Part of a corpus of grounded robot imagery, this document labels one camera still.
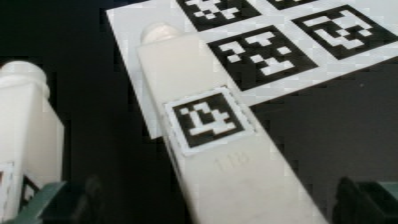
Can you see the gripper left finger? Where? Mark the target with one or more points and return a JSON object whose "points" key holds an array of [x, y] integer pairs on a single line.
{"points": [[66, 204]]}

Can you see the white marker plate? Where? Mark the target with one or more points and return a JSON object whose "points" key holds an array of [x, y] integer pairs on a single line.
{"points": [[268, 44]]}

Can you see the white desk leg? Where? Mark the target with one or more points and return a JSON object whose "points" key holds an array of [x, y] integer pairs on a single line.
{"points": [[240, 186], [30, 137]]}

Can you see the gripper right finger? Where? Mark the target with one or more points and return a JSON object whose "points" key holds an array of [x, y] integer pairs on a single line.
{"points": [[366, 202]]}

